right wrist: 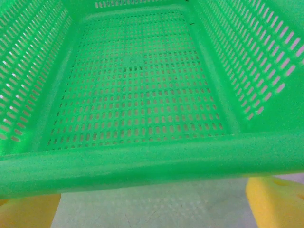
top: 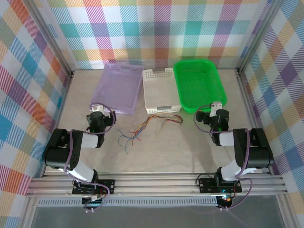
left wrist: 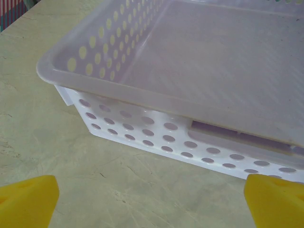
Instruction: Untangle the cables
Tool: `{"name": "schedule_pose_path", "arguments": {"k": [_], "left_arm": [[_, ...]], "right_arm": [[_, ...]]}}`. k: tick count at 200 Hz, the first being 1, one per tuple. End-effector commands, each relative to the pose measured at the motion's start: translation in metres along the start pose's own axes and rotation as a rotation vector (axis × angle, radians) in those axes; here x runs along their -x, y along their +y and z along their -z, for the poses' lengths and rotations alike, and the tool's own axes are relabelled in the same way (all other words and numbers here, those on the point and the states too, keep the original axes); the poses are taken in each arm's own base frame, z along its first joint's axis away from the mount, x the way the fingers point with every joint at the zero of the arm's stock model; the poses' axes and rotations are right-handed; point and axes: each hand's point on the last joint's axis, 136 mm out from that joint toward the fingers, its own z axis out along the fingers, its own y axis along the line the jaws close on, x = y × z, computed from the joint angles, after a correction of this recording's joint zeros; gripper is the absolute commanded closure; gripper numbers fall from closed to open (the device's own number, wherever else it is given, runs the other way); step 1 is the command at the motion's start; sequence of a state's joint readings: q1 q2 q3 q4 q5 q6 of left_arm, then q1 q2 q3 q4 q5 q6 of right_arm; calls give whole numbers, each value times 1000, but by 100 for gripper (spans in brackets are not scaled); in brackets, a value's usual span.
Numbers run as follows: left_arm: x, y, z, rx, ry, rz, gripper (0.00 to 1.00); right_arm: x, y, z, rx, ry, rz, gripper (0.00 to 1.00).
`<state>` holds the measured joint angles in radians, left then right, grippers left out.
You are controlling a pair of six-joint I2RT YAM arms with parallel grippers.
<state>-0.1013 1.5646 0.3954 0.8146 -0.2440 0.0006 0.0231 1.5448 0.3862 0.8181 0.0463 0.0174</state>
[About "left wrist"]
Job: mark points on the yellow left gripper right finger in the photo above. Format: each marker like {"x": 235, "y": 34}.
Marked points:
{"x": 278, "y": 206}

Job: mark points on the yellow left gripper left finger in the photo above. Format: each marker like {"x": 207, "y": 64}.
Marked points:
{"x": 26, "y": 204}

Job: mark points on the lavender perforated plastic basket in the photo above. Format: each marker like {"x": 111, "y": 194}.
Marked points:
{"x": 213, "y": 71}

